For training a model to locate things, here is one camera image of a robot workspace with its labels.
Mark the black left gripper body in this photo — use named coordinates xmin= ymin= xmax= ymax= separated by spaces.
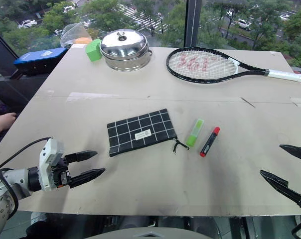
xmin=50 ymin=154 xmax=73 ymax=189

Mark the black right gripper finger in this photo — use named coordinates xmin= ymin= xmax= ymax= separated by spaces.
xmin=259 ymin=170 xmax=301 ymax=209
xmin=279 ymin=144 xmax=301 ymax=162

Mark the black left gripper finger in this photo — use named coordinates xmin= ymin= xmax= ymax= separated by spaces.
xmin=65 ymin=150 xmax=98 ymax=163
xmin=68 ymin=168 xmax=106 ymax=189

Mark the black checkered pencil pouch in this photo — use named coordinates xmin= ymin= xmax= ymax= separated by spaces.
xmin=107 ymin=108 xmax=190 ymax=158

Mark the black pen with red ends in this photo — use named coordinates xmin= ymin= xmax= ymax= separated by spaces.
xmin=199 ymin=126 xmax=221 ymax=158

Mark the green highlighter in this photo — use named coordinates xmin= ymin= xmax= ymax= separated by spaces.
xmin=185 ymin=119 xmax=205 ymax=147

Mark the bystander bare hand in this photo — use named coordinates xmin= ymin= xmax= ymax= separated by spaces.
xmin=0 ymin=112 xmax=17 ymax=137

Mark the black and white tennis racket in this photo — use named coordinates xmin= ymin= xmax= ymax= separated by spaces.
xmin=166 ymin=46 xmax=301 ymax=84

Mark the grey rounded shape below table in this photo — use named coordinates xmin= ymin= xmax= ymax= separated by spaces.
xmin=85 ymin=226 xmax=216 ymax=239

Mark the stainless steel pot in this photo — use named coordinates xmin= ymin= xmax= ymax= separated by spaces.
xmin=104 ymin=48 xmax=153 ymax=72

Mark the green box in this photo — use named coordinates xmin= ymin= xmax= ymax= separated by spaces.
xmin=85 ymin=38 xmax=102 ymax=62

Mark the blue and black device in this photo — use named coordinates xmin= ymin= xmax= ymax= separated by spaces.
xmin=13 ymin=47 xmax=68 ymax=77

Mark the orange object in bag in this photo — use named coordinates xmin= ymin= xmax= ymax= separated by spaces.
xmin=74 ymin=36 xmax=92 ymax=45

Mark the domed steel pot lid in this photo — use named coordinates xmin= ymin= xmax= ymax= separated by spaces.
xmin=99 ymin=29 xmax=149 ymax=60

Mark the clear plastic bag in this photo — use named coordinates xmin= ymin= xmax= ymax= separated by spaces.
xmin=60 ymin=22 xmax=93 ymax=47

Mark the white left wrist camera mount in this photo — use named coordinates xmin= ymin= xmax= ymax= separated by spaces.
xmin=38 ymin=138 xmax=65 ymax=192

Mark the black slanted window frame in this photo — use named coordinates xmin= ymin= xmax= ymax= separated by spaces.
xmin=0 ymin=24 xmax=19 ymax=78

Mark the black window frame post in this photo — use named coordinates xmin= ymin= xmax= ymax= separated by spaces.
xmin=184 ymin=0 xmax=203 ymax=47

